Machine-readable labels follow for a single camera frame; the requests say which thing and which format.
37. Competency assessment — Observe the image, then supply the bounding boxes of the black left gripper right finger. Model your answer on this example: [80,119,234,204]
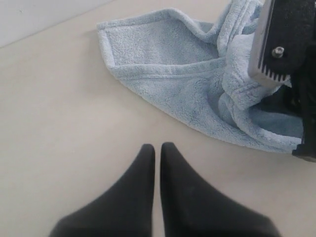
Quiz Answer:
[160,141,265,237]

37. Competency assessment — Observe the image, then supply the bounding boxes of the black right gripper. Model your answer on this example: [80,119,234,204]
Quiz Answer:
[283,0,316,163]

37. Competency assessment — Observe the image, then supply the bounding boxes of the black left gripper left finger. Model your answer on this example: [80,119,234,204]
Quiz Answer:
[50,144,155,237]

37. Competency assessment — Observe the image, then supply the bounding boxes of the light blue terry towel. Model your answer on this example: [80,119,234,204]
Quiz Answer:
[97,0,303,153]

